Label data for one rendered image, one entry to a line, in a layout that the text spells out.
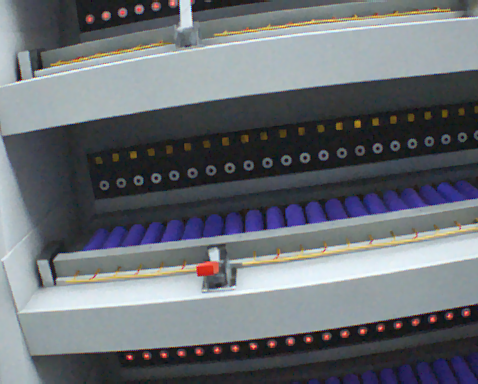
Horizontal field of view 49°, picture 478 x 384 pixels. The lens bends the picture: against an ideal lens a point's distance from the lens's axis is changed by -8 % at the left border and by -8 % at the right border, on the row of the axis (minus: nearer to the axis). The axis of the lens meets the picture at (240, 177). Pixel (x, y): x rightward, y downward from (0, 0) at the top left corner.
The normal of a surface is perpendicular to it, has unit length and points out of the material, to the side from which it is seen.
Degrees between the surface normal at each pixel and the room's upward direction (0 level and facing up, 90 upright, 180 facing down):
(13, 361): 90
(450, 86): 90
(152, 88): 107
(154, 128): 90
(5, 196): 90
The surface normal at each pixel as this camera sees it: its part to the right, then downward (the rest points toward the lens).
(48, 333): -0.02, 0.25
